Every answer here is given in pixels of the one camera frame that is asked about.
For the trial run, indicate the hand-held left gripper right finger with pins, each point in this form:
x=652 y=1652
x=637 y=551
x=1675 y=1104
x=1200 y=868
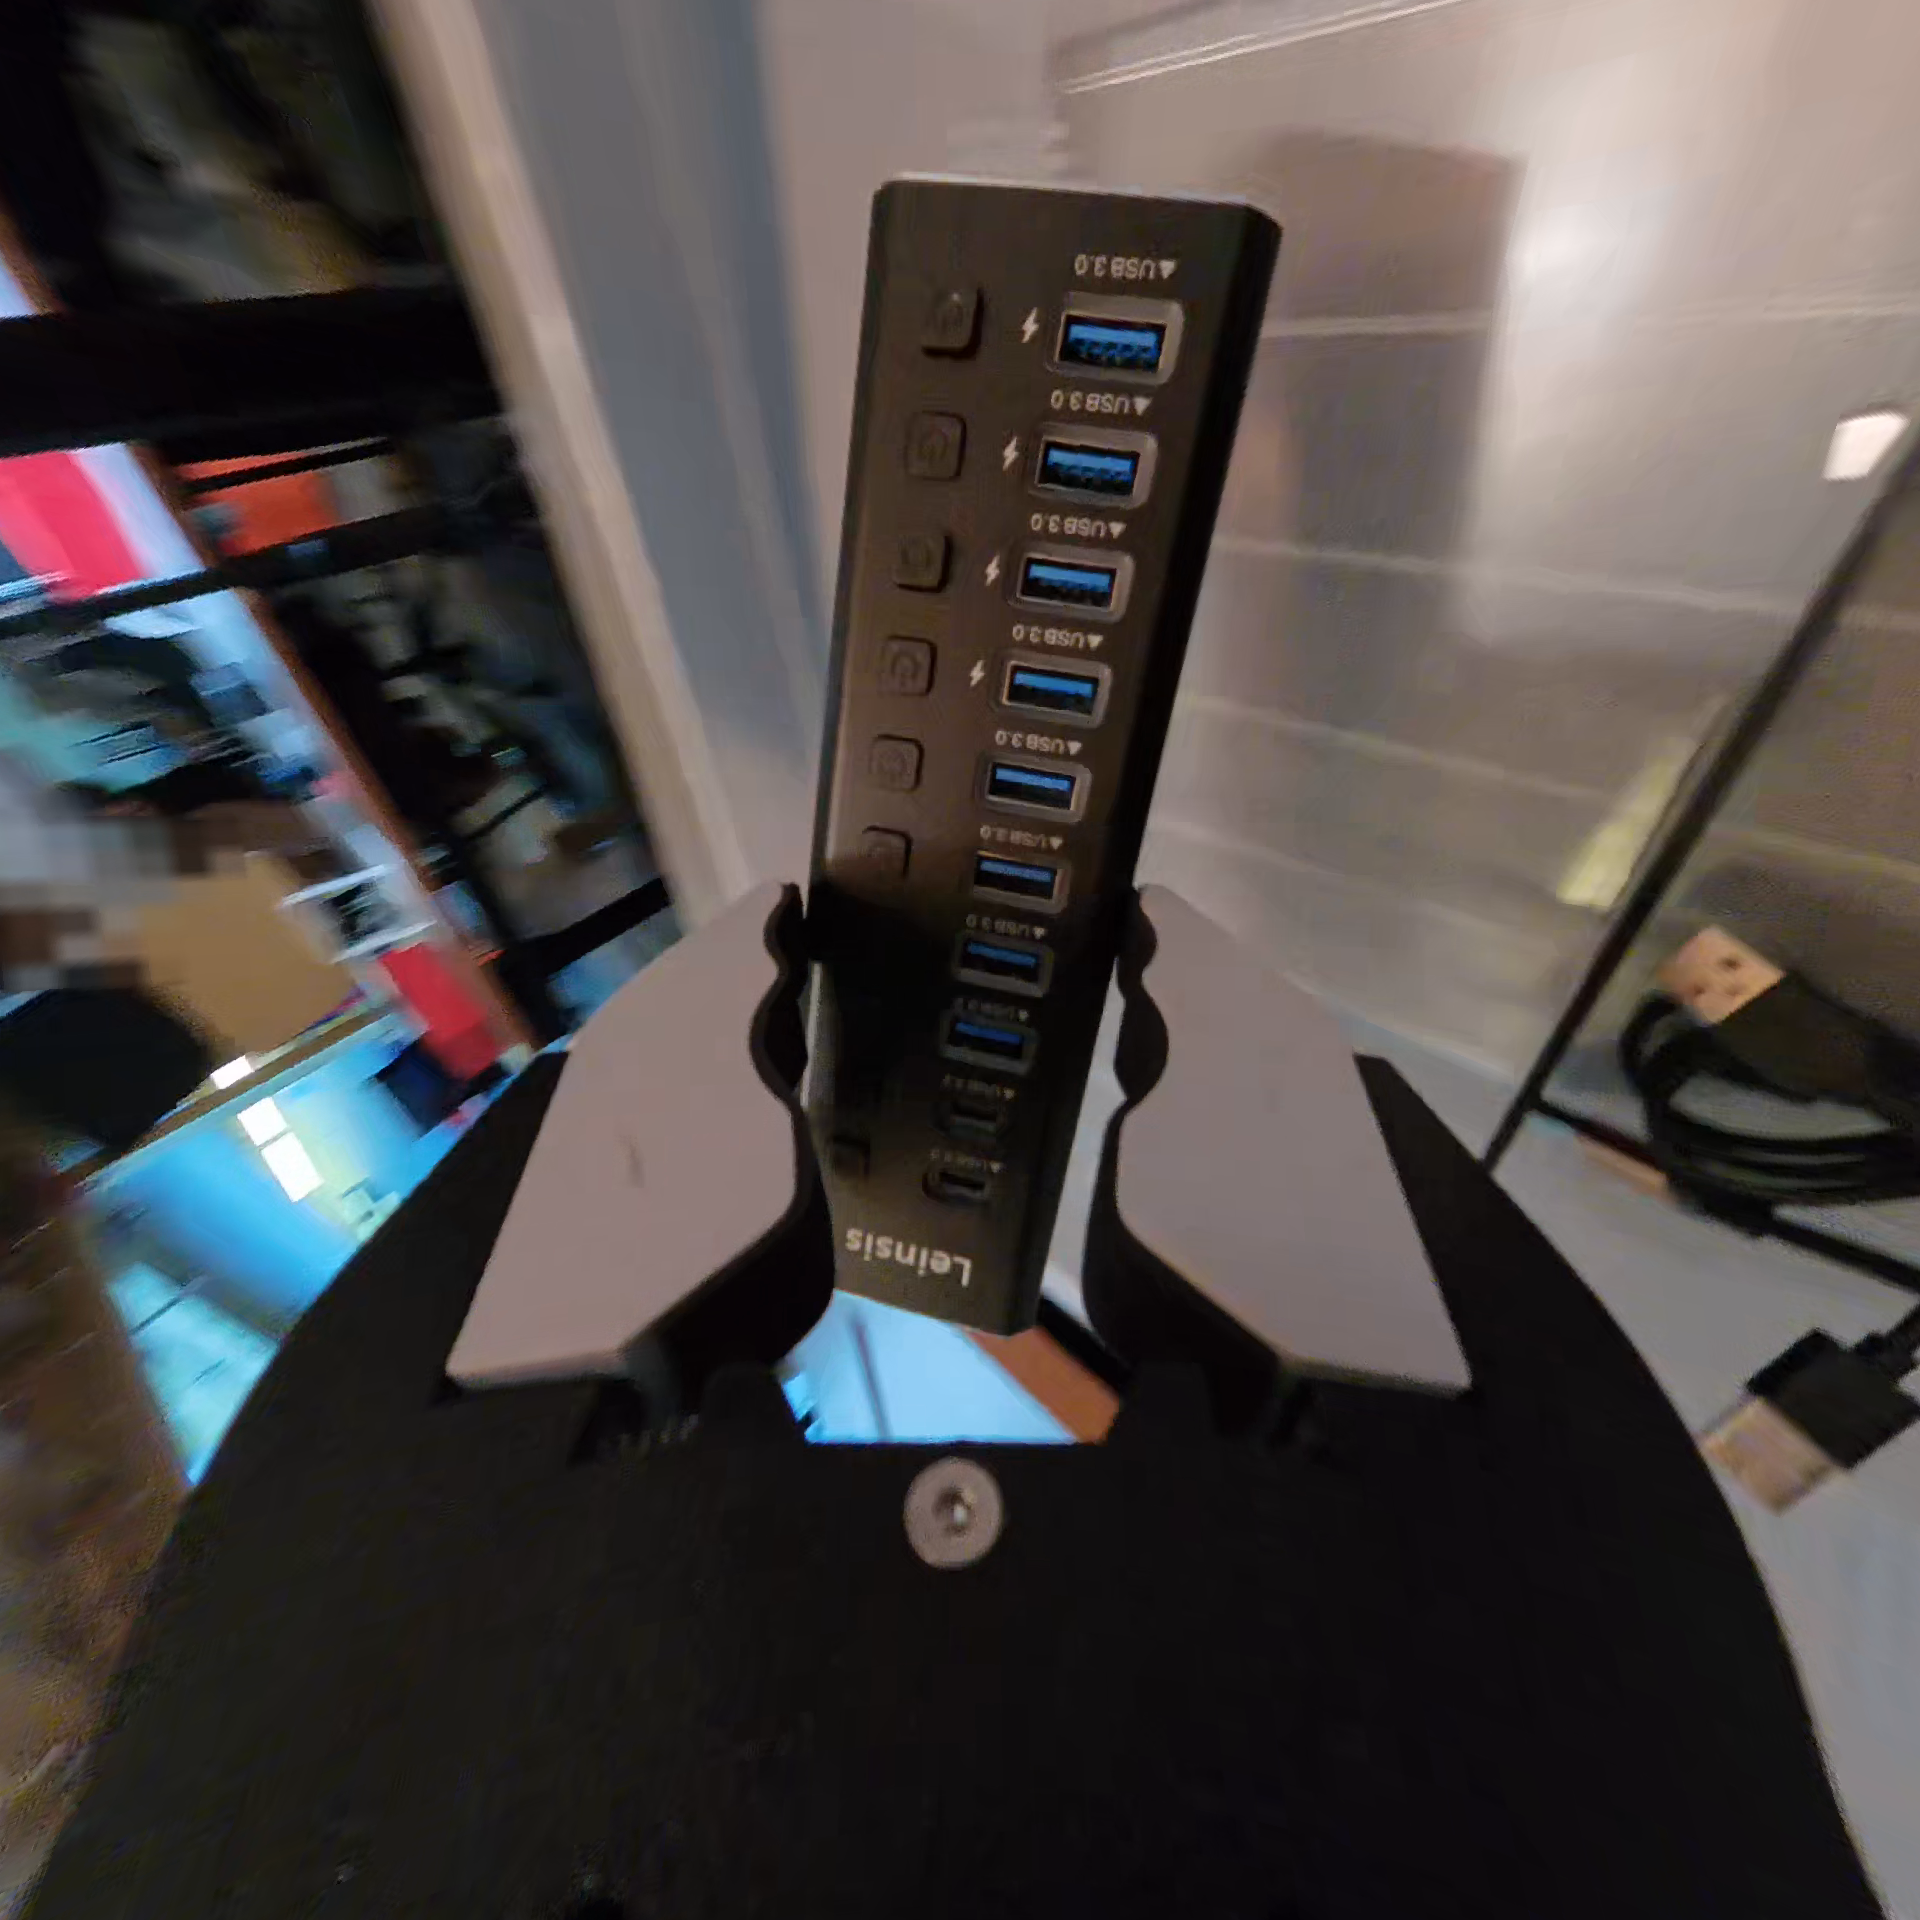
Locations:
x=1289 y=1201

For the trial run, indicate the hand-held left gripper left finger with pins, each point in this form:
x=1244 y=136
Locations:
x=645 y=1184

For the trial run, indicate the clear plastic bin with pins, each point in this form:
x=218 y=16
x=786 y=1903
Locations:
x=1424 y=676

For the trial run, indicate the black usb hub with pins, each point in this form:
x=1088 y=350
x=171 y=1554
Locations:
x=973 y=600

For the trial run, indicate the grey desk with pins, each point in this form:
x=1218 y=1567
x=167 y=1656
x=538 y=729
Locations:
x=1861 y=1652

